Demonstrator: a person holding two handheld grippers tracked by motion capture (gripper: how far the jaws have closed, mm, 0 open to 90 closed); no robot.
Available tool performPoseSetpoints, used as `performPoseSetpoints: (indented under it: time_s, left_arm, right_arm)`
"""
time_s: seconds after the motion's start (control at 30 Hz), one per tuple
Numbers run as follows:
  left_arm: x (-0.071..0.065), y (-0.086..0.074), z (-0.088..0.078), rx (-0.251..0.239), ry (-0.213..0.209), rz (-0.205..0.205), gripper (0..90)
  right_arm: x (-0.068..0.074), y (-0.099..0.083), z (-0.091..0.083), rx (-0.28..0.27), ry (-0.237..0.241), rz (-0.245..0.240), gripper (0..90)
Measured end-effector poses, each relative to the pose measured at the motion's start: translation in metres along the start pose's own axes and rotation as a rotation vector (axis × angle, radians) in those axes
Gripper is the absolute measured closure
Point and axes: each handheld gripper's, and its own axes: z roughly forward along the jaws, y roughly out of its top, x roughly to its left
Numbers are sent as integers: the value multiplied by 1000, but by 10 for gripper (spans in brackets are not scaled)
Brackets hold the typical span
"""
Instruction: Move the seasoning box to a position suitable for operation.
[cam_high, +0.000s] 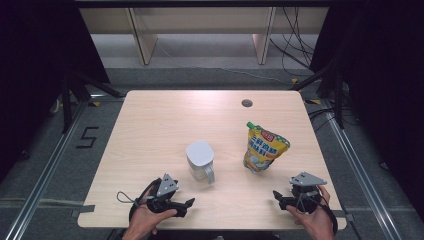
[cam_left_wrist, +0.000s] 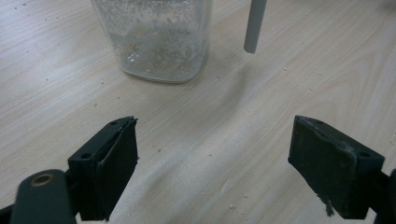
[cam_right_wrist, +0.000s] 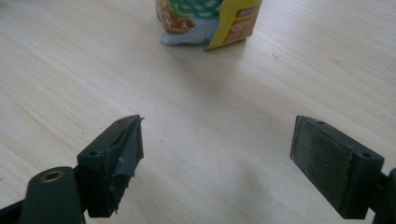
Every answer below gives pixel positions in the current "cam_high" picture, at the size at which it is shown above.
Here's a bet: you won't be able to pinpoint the person's right hand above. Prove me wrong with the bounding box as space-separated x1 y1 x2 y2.
285 184 335 235

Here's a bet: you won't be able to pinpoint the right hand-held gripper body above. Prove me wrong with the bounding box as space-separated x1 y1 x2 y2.
288 171 328 214

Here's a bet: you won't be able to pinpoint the grey cord loop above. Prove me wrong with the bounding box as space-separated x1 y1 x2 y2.
116 190 138 205

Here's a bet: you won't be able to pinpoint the black wrist strap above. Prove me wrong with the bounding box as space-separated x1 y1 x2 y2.
129 178 162 222
319 195 340 236

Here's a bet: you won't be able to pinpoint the yellow seasoning pouch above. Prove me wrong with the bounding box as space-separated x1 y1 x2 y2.
242 121 291 174

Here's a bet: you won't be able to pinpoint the black curtain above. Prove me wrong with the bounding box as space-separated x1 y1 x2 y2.
309 0 424 223
0 0 112 183

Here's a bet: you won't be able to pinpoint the bundle of black cables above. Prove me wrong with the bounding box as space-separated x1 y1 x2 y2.
269 7 316 78

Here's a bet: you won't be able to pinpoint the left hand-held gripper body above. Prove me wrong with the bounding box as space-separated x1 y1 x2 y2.
146 173 180 218

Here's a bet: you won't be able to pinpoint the light wooden desk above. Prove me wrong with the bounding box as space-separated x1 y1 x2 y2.
74 0 334 66

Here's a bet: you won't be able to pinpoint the aluminium floor rail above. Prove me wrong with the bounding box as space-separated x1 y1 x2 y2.
319 99 398 240
3 99 88 240

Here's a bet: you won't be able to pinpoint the black tripod stand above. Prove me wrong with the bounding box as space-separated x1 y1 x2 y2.
289 59 346 130
59 66 123 135

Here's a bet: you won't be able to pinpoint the person's left hand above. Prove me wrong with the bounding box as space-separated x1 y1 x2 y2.
128 186 178 236

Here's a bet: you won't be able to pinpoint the black floor cables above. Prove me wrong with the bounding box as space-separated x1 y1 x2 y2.
308 107 337 133

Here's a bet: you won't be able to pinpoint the grey tape strip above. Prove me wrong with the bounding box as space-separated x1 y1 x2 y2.
70 204 96 218
331 209 355 223

